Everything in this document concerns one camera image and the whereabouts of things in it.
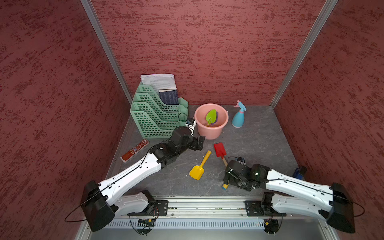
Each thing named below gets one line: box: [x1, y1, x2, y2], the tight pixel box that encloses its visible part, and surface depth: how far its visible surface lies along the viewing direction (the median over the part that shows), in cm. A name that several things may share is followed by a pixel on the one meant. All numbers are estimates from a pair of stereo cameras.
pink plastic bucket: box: [194, 103, 229, 140], surface depth 99 cm
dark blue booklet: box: [158, 88, 179, 105], surface depth 109 cm
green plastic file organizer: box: [130, 84, 189, 139], surface depth 97 cm
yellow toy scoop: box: [189, 150, 212, 181], surface depth 89 cm
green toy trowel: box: [205, 109, 217, 125], surface depth 103 cm
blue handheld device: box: [292, 166, 307, 181], surface depth 85 cm
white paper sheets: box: [140, 73, 177, 97], surface depth 104 cm
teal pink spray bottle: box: [232, 99, 247, 129], surface depth 103 cm
